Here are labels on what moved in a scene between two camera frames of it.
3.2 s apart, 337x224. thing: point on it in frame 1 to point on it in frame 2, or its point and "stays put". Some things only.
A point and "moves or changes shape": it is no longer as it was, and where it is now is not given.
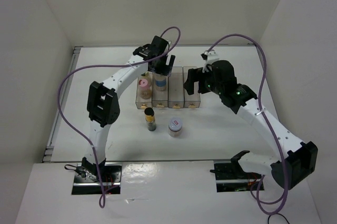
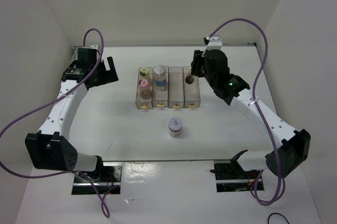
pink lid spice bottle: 145,88 stays put
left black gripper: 165,69 to 109,76
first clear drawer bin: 144,99 stays put
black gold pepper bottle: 150,118 moves or changes shape
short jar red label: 175,126 stays put
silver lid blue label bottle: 160,82 stays put
